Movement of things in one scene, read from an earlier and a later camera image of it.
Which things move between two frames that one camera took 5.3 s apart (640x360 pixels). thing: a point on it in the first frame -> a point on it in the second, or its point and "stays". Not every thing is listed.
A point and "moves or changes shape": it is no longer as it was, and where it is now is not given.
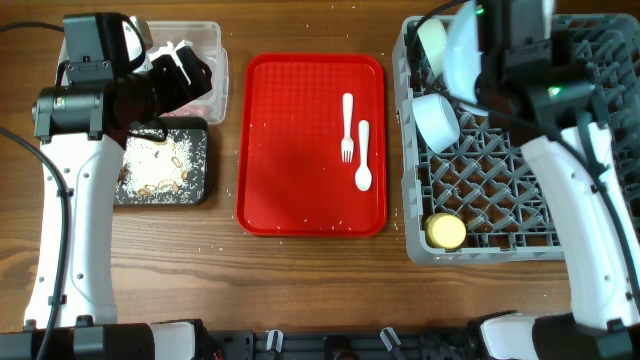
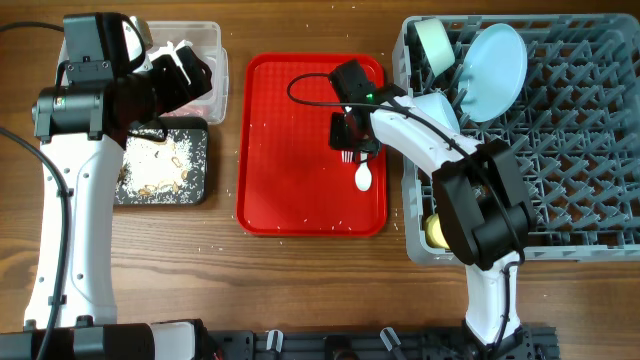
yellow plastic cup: x=444 y=230 stays
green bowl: x=433 y=36 stays
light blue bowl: x=435 y=121 stays
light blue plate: x=462 y=55 moves or changes shape
